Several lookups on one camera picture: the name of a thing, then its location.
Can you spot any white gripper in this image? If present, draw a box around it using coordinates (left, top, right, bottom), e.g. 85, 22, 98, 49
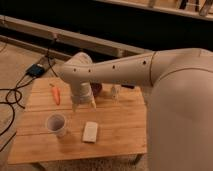
70, 83, 97, 112

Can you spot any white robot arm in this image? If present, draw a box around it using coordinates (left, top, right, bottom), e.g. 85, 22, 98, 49
59, 48, 213, 171

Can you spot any white rectangular block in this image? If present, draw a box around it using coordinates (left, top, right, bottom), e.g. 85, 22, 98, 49
82, 122, 98, 143

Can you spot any orange carrot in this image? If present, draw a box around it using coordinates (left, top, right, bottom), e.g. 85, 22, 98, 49
51, 84, 60, 105

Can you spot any wooden table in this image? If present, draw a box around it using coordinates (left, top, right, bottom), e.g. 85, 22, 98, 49
8, 78, 147, 164

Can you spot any blue electronics box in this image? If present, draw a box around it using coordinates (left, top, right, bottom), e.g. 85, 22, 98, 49
26, 64, 45, 78

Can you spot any long wooden beam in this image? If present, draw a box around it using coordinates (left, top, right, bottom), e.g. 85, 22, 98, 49
0, 15, 148, 57

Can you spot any black cable left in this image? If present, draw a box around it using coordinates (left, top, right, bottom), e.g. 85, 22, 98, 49
0, 39, 59, 153

